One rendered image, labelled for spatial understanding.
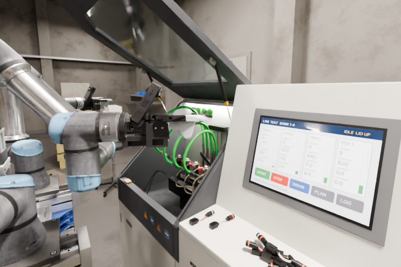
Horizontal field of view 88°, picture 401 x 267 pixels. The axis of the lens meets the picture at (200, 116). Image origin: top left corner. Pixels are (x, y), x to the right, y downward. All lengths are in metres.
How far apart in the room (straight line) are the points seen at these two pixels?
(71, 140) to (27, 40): 8.65
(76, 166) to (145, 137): 0.17
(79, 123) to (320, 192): 0.74
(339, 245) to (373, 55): 2.37
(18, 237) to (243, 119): 0.88
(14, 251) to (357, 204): 1.00
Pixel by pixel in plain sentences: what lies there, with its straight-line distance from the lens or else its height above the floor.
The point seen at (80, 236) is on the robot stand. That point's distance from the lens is 0.98.
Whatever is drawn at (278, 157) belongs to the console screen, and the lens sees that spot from 0.87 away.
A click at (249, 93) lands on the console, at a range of 0.99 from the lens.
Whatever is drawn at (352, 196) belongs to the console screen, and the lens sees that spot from 0.81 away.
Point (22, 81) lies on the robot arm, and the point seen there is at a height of 1.55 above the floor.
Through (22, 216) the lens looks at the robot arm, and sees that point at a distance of 0.86.
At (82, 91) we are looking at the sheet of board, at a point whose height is 1.44.
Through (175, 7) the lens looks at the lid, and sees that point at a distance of 0.83.
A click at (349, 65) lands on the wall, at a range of 3.01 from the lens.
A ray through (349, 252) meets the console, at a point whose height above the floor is 1.05.
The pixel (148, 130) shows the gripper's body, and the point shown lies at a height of 1.43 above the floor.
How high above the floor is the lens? 1.53
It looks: 8 degrees down
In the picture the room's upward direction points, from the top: straight up
